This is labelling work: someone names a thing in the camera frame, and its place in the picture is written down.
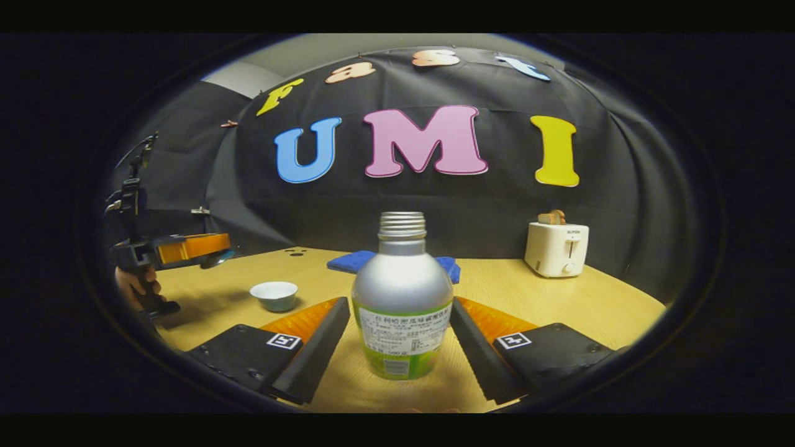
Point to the black backdrop cloth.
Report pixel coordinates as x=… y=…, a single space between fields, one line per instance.
x=472 y=205

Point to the toasted bread slice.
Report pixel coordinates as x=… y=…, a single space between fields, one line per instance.
x=551 y=217

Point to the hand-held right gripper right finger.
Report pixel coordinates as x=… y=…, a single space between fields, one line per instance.
x=478 y=360

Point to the silver green-label water bottle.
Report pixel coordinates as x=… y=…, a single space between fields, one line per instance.
x=402 y=292

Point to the silver metal clip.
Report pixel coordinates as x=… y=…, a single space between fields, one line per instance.
x=200 y=211

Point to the white toaster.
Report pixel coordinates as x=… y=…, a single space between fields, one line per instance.
x=556 y=249

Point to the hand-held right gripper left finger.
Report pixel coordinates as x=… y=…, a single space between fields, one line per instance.
x=320 y=360

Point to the blue folded towel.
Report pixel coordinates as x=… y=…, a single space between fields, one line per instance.
x=348 y=261

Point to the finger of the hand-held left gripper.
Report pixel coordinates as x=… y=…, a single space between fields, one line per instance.
x=192 y=247

